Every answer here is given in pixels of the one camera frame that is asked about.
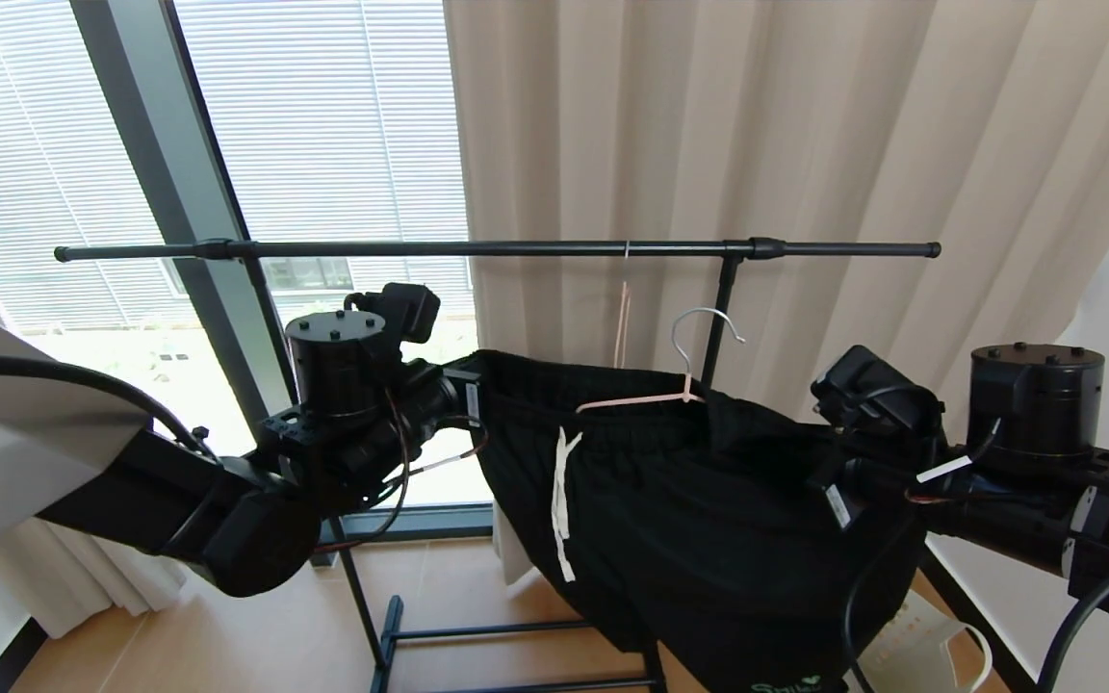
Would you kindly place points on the black shorts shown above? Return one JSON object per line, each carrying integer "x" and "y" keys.
{"x": 709, "y": 539}

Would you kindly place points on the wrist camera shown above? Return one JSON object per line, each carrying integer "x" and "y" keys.
{"x": 405, "y": 313}
{"x": 867, "y": 395}

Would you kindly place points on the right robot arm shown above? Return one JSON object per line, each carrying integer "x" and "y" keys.
{"x": 1036, "y": 404}

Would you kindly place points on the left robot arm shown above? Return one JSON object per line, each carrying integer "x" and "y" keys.
{"x": 227, "y": 529}

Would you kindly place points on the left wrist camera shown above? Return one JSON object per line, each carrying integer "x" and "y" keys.
{"x": 405, "y": 313}

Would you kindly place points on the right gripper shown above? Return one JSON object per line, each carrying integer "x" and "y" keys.
{"x": 887, "y": 491}

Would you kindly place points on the white laundry basket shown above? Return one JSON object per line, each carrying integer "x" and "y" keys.
{"x": 911, "y": 635}

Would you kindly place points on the pink clothes hanger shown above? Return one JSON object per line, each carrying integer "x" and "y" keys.
{"x": 622, "y": 327}
{"x": 651, "y": 398}

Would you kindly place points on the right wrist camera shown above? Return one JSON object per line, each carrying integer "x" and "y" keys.
{"x": 867, "y": 395}

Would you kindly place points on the black clothes rack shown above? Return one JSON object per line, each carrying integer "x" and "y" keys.
{"x": 420, "y": 248}

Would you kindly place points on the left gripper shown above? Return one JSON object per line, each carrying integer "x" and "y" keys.
{"x": 444, "y": 399}

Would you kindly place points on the beige curtain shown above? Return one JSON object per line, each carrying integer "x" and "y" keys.
{"x": 83, "y": 587}
{"x": 805, "y": 115}

